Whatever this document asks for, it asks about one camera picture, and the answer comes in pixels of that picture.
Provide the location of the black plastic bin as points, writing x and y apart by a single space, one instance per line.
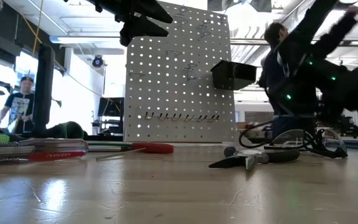
233 74

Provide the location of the person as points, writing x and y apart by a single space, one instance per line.
273 34
20 105

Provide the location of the clear black-framed safety glasses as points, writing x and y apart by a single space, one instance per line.
291 139

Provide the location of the black upright post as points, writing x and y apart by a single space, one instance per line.
43 93

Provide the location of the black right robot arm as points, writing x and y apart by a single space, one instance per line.
303 71

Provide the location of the round blue-lit camera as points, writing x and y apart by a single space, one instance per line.
97 61

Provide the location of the black monitor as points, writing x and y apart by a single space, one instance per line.
110 107

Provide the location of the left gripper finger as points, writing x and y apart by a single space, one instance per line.
138 31
155 15

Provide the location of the clear red Husky screwdriver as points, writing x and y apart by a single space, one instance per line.
54 155

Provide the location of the white perforated peg board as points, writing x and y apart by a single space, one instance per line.
166 93

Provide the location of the white ceiling light tube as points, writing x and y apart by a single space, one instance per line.
85 39

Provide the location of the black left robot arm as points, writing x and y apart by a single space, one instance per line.
102 4

